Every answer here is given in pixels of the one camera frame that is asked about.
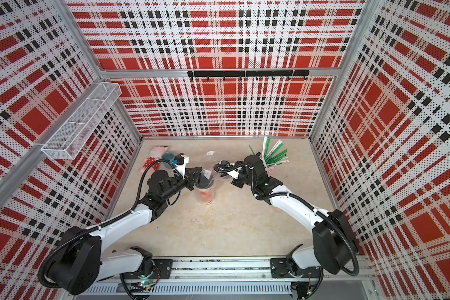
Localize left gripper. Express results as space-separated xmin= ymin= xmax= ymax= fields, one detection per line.
xmin=161 ymin=166 xmax=202 ymax=201

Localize red milk tea cup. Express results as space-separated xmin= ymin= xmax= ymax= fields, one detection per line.
xmin=196 ymin=174 xmax=215 ymax=204

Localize clear plastic carrier bag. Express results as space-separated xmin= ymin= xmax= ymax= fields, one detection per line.
xmin=194 ymin=150 xmax=222 ymax=205

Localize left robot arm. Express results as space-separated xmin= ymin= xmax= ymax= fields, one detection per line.
xmin=37 ymin=163 xmax=203 ymax=295

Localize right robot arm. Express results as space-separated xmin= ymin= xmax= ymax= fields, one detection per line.
xmin=214 ymin=154 xmax=360 ymax=277

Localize pink straw holder cup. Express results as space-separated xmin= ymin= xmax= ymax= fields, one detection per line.
xmin=266 ymin=165 xmax=277 ymax=175

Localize green white wrapped straws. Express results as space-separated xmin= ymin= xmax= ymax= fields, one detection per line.
xmin=249 ymin=136 xmax=290 ymax=168

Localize teal ceramic cup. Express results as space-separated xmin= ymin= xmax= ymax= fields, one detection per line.
xmin=162 ymin=152 xmax=175 ymax=169

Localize pink plush pig toy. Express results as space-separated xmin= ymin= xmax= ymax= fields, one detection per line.
xmin=139 ymin=146 xmax=168 ymax=173

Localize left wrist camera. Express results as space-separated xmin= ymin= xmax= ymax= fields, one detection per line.
xmin=172 ymin=153 xmax=190 ymax=180

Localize black wall hook rail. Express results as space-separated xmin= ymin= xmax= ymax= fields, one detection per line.
xmin=187 ymin=69 xmax=310 ymax=80

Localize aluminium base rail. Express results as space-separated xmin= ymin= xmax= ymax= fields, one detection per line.
xmin=78 ymin=256 xmax=376 ymax=297

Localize white wire mesh basket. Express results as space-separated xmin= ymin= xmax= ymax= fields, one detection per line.
xmin=41 ymin=82 xmax=121 ymax=160

